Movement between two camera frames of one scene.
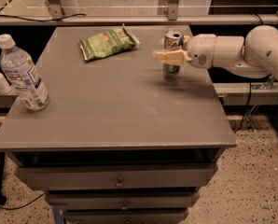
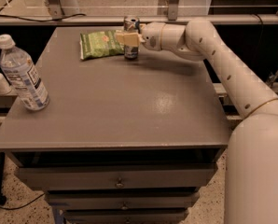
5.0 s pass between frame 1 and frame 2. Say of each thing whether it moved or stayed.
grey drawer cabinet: stayed
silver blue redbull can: moved
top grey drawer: stayed
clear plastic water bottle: stayed
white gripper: moved
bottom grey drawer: stayed
